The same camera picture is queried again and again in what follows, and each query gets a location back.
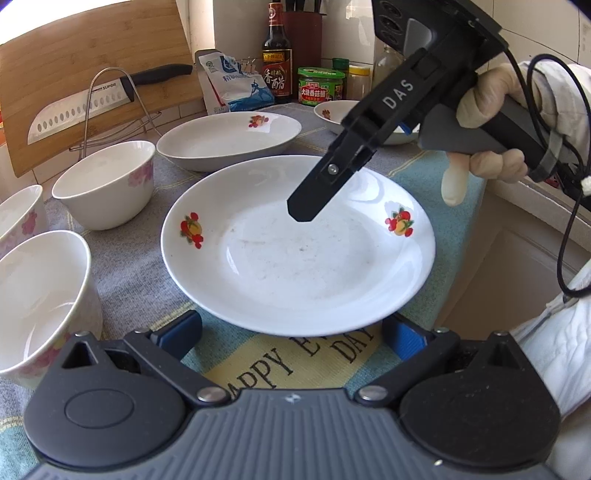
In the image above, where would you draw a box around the dark red utensil holder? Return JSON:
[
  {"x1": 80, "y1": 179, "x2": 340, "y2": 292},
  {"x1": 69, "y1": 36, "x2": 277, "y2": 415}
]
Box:
[{"x1": 281, "y1": 0, "x2": 330, "y2": 62}]

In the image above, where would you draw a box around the small white far bowl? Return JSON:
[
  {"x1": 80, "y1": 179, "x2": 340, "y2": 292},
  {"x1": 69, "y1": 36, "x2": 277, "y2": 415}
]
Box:
[{"x1": 314, "y1": 99, "x2": 422, "y2": 147}]

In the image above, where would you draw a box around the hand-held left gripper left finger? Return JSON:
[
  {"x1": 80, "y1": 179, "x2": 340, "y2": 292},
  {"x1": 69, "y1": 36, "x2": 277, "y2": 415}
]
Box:
[{"x1": 61, "y1": 310, "x2": 232, "y2": 408}]

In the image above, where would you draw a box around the metal wire board rack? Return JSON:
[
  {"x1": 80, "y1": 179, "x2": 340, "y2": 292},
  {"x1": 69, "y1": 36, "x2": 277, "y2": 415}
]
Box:
[{"x1": 69, "y1": 67, "x2": 162, "y2": 152}]

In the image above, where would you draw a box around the bamboo cutting board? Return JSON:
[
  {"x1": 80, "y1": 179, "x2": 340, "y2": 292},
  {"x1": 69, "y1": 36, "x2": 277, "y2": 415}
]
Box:
[{"x1": 0, "y1": 0, "x2": 206, "y2": 178}]

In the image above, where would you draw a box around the white blue salt bag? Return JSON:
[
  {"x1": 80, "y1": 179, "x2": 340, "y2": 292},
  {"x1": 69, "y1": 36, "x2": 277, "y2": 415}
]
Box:
[{"x1": 196, "y1": 50, "x2": 279, "y2": 115}]

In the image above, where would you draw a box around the white pink-flower bowl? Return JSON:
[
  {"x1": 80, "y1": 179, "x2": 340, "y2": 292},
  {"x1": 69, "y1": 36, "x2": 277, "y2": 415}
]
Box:
[
  {"x1": 52, "y1": 141, "x2": 156, "y2": 230},
  {"x1": 0, "y1": 185, "x2": 49, "y2": 260},
  {"x1": 0, "y1": 230, "x2": 103, "y2": 389}
]

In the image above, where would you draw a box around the dark vinegar bottle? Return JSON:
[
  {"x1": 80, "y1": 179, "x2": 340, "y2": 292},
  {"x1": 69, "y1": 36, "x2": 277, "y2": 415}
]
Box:
[{"x1": 262, "y1": 2, "x2": 294, "y2": 105}]

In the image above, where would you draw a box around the person's white quilted clothing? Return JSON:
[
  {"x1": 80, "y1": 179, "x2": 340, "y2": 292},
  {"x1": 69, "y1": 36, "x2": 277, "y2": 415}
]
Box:
[{"x1": 508, "y1": 263, "x2": 591, "y2": 418}]

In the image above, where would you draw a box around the yellow-lid seasoning jar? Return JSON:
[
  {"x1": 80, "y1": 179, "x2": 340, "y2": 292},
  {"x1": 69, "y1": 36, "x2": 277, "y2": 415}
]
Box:
[{"x1": 347, "y1": 65, "x2": 373, "y2": 100}]

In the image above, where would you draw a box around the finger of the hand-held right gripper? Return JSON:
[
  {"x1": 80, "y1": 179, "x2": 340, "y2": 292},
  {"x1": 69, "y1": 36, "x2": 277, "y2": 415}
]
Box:
[{"x1": 287, "y1": 131, "x2": 375, "y2": 222}]

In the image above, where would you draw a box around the person's right forearm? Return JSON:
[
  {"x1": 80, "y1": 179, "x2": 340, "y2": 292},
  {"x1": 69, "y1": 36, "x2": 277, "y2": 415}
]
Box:
[{"x1": 522, "y1": 60, "x2": 591, "y2": 139}]

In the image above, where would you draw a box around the round white fruit-print plate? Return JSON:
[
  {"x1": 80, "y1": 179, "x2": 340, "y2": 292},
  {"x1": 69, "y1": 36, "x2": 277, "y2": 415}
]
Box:
[{"x1": 161, "y1": 155, "x2": 437, "y2": 337}]

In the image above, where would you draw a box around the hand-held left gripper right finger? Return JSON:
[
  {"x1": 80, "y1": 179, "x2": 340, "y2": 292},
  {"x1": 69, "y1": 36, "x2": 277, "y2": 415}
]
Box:
[{"x1": 355, "y1": 314, "x2": 532, "y2": 409}]

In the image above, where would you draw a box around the person's right hand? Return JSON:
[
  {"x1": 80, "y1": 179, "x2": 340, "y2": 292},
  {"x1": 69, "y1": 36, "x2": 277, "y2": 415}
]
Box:
[{"x1": 441, "y1": 62, "x2": 532, "y2": 207}]

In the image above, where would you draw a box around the black-handled kitchen knife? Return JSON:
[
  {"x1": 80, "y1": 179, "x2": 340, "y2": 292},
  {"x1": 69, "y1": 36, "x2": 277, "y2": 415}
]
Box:
[{"x1": 28, "y1": 64, "x2": 194, "y2": 145}]

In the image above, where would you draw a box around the green-lid sauce jar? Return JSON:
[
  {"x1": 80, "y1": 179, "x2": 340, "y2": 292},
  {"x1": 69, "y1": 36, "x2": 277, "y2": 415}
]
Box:
[{"x1": 297, "y1": 67, "x2": 347, "y2": 107}]

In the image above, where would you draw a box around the clear glass seasoning jar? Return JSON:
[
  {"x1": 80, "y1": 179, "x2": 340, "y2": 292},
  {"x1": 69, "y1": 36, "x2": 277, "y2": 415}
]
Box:
[{"x1": 372, "y1": 44, "x2": 405, "y2": 89}]

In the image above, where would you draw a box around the oval white fruit-print plate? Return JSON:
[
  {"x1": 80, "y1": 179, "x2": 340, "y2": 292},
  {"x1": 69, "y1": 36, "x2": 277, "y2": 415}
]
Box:
[{"x1": 156, "y1": 111, "x2": 303, "y2": 172}]

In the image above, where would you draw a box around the grey checked cloth mat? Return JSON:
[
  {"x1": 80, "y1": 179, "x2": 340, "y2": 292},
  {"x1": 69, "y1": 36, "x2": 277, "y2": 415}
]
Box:
[{"x1": 0, "y1": 102, "x2": 490, "y2": 467}]

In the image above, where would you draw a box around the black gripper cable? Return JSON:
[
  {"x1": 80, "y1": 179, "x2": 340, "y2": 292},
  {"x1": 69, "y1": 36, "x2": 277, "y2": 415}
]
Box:
[{"x1": 501, "y1": 44, "x2": 591, "y2": 296}]

